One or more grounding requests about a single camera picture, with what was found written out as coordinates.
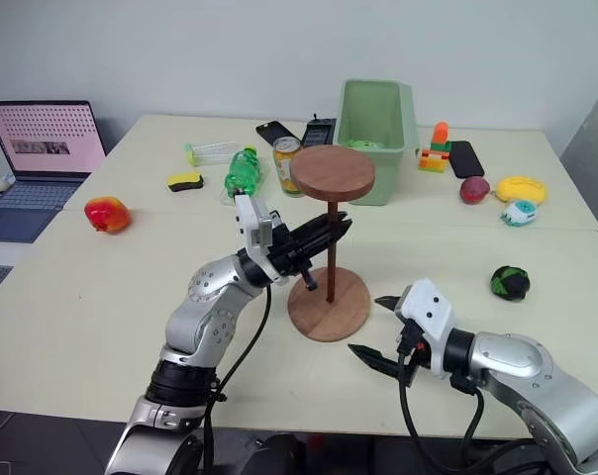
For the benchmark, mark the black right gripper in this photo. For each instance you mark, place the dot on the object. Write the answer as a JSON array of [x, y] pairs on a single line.
[[412, 353]]

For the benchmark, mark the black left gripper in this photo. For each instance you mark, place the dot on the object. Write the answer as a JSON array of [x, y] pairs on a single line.
[[285, 252]]

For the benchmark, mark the wooden pole with round disc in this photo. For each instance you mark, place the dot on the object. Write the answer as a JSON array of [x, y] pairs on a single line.
[[333, 170]]

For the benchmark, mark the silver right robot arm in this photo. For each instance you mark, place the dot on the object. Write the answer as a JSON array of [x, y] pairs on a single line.
[[527, 376]]

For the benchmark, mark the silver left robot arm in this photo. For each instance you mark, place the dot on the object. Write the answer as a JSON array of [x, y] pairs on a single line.
[[205, 293]]

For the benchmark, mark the round wooden base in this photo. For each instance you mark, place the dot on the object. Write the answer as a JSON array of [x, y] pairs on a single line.
[[346, 309]]

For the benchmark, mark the yellow drink can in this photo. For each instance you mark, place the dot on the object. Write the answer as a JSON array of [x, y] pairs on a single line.
[[282, 168]]

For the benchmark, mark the green plastic bottle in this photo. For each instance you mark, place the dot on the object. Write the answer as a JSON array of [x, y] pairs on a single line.
[[242, 173]]

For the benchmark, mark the green toy inside bin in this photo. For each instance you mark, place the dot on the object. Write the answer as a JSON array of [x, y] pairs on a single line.
[[364, 144]]

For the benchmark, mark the black remote control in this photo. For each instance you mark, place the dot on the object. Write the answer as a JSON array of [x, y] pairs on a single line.
[[318, 133]]

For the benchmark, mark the black smartphone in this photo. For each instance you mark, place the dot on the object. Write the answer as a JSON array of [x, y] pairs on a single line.
[[274, 132], [466, 159]]

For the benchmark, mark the light green plastic bin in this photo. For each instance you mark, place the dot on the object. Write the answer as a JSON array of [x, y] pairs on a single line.
[[378, 114]]

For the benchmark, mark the clear box with green end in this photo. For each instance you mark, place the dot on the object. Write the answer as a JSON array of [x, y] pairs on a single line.
[[212, 151]]

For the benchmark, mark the colourful toy brick stack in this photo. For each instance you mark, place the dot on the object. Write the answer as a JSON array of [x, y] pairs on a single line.
[[433, 159]]

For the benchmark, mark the green and black ball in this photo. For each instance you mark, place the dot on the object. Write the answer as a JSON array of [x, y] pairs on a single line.
[[509, 282]]

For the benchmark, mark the yellow and black sponge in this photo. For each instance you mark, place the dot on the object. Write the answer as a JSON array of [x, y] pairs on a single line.
[[185, 182]]

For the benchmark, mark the orange toy carrot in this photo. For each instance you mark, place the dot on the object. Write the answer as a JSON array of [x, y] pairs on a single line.
[[440, 131]]

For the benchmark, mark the dark red toy fruit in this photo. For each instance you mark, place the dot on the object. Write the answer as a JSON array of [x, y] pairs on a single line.
[[474, 190]]

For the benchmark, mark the dark rounded shape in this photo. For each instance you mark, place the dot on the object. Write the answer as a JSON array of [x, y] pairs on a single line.
[[274, 456]]

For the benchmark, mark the white and teal gadget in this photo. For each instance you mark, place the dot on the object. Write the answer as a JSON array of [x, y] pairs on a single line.
[[519, 213]]

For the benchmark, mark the red and yellow toy fruit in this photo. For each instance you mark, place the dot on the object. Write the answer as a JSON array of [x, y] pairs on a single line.
[[107, 214]]

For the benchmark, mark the grey panel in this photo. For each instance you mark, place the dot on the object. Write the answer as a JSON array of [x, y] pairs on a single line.
[[593, 138]]

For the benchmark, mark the open laptop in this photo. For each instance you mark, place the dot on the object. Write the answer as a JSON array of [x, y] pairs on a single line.
[[46, 148]]

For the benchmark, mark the white computer mouse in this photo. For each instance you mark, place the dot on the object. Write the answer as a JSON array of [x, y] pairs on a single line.
[[2, 185]]

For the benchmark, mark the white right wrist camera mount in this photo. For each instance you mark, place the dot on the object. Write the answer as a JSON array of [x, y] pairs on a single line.
[[428, 308]]

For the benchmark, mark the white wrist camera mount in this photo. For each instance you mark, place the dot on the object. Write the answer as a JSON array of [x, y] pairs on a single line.
[[428, 308], [252, 218]]

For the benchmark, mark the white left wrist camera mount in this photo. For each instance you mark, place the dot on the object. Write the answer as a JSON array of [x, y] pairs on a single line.
[[252, 218]]

